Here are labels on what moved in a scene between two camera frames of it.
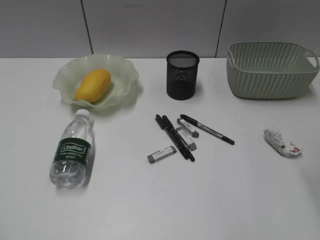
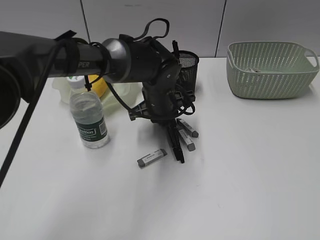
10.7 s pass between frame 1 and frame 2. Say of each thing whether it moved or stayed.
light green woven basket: stayed
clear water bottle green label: moved
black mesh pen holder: stayed
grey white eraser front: moved
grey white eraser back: stayed
